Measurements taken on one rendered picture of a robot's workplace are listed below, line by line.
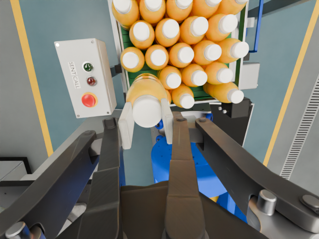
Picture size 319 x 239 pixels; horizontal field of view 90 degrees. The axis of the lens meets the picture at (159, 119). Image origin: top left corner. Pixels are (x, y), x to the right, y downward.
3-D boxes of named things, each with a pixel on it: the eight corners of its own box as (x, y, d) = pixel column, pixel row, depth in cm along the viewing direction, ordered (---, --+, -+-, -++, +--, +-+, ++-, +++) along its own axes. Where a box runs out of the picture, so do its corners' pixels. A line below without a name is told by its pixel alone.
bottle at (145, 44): (132, 29, 56) (125, 16, 39) (152, 28, 56) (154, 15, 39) (134, 50, 58) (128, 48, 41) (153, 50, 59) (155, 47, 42)
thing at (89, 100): (84, 106, 45) (83, 108, 43) (81, 94, 43) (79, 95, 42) (97, 105, 45) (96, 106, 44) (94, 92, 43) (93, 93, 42)
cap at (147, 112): (161, 122, 23) (162, 127, 21) (134, 123, 23) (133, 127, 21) (161, 95, 22) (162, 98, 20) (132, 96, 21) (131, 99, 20)
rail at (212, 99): (131, 108, 61) (130, 110, 58) (131, 106, 61) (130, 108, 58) (233, 97, 63) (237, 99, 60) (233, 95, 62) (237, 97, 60)
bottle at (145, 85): (161, 101, 41) (171, 132, 24) (133, 101, 40) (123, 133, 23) (161, 72, 38) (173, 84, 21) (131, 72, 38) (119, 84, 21)
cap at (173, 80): (176, 88, 46) (177, 90, 44) (164, 84, 45) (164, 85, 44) (182, 76, 45) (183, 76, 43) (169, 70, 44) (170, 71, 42)
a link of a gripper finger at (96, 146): (119, 153, 14) (84, 158, 13) (126, 128, 18) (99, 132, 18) (116, 137, 13) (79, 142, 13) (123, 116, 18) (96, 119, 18)
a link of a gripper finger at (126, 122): (131, 149, 15) (123, 150, 15) (134, 122, 22) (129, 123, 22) (126, 120, 14) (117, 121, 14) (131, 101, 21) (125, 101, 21)
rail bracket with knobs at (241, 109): (215, 110, 70) (225, 119, 60) (215, 94, 67) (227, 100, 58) (237, 108, 70) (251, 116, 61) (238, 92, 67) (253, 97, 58)
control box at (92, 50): (88, 108, 55) (75, 119, 45) (71, 44, 48) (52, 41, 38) (117, 105, 55) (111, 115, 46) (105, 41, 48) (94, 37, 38)
